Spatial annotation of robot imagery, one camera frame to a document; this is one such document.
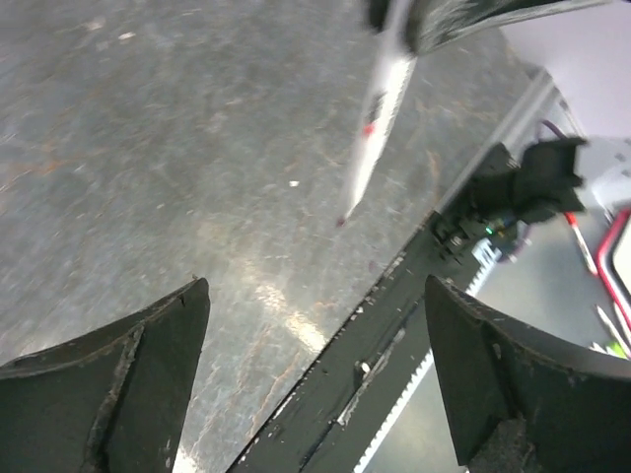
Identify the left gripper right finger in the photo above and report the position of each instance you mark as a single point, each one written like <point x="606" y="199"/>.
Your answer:
<point x="519" y="399"/>

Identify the green capped marker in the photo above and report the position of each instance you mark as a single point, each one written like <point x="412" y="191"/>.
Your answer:
<point x="623" y="348"/>

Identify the red framed board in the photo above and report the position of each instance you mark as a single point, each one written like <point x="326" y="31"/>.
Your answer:
<point x="613" y="263"/>

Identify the slotted cable duct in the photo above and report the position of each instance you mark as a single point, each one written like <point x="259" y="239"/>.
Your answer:
<point x="487" y="256"/>

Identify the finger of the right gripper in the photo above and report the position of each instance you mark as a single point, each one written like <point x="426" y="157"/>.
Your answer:
<point x="428" y="25"/>

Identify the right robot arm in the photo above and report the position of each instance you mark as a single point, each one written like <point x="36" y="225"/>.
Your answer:
<point x="568" y="174"/>

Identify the white marker with magenta cap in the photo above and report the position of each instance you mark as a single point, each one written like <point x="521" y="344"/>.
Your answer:
<point x="389" y="81"/>

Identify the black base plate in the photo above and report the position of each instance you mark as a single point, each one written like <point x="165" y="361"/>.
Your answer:
<point x="327" y="420"/>

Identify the red marker pen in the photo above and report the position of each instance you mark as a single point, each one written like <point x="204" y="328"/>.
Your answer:
<point x="581" y="243"/>

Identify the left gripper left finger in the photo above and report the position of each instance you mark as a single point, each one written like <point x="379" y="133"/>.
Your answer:
<point x="112" y="400"/>

